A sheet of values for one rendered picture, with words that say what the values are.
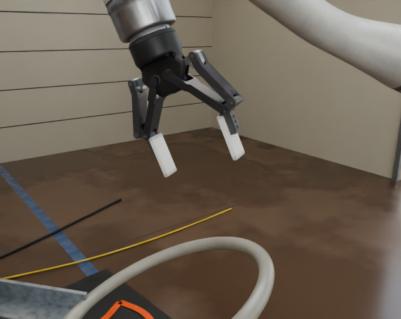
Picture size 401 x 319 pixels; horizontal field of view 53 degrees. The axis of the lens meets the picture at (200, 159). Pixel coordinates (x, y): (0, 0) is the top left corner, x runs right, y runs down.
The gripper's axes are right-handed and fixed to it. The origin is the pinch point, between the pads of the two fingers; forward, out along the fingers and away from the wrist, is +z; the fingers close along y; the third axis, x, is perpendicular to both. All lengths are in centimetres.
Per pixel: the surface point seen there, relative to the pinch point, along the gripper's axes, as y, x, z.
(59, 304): 52, 3, 25
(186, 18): 330, -568, -118
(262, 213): 160, -283, 132
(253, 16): 219, -577, -74
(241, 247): 11.9, -18.3, 25.9
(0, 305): 65, 9, 20
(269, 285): -0.9, -3.9, 25.9
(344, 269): 73, -221, 161
